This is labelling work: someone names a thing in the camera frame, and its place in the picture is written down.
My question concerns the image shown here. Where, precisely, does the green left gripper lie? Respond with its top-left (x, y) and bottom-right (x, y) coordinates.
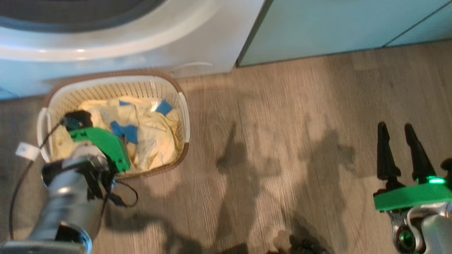
top-left (69, 126), bottom-right (132, 174)

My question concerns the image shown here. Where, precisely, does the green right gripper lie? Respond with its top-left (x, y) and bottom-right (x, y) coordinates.
top-left (374, 122), bottom-right (452, 212)

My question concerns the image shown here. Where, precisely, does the white basket brown rim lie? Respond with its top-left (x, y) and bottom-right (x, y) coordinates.
top-left (36, 69), bottom-right (191, 179)

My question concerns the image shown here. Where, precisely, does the grey rubber door seal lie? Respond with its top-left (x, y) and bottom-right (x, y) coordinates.
top-left (0, 0), bottom-right (166, 34)

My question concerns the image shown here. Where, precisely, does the white front-load washing machine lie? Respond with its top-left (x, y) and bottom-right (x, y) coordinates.
top-left (0, 0), bottom-right (265, 100)

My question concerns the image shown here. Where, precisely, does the round white filter cover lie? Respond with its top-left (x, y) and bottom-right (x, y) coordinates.
top-left (173, 62), bottom-right (214, 78)

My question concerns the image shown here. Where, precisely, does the mint green cabinet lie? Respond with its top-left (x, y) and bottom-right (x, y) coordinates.
top-left (385, 4), bottom-right (452, 48)
top-left (237, 0), bottom-right (452, 67)

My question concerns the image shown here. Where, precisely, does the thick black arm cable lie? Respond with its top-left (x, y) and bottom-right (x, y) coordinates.
top-left (9, 120), bottom-right (66, 240)

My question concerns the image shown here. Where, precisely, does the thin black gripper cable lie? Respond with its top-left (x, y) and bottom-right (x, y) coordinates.
top-left (106, 180), bottom-right (139, 208)

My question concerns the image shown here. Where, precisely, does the white cable tag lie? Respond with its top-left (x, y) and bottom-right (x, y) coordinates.
top-left (16, 142), bottom-right (40, 161)

